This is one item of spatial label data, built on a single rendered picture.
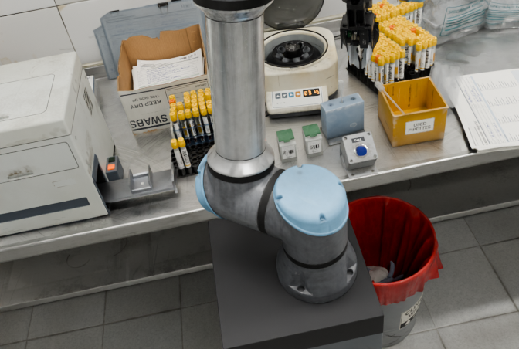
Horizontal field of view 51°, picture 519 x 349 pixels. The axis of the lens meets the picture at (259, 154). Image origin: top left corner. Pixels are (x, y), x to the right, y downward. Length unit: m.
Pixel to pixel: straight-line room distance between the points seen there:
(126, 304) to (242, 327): 1.32
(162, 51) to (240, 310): 0.95
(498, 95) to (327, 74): 0.45
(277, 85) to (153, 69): 0.41
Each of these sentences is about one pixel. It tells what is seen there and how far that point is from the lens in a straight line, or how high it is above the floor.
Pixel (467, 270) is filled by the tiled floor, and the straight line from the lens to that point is 2.25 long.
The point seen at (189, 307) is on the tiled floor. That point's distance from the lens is 2.19.
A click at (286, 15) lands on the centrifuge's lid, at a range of 1.70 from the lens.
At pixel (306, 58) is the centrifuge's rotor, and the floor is 0.98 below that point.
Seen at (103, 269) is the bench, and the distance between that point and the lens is 2.06.
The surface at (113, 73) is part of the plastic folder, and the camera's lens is 1.81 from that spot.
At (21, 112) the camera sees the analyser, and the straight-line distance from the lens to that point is 1.23.
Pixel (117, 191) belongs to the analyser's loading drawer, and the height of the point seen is 0.92.
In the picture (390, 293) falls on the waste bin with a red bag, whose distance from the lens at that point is 1.67.
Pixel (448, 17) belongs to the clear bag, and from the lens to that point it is 1.74.
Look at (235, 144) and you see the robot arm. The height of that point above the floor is 1.24.
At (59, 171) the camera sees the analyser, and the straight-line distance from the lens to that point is 1.25.
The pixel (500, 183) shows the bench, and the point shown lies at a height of 0.27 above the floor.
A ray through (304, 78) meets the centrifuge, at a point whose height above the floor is 0.97.
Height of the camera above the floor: 1.79
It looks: 42 degrees down
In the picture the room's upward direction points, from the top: 10 degrees counter-clockwise
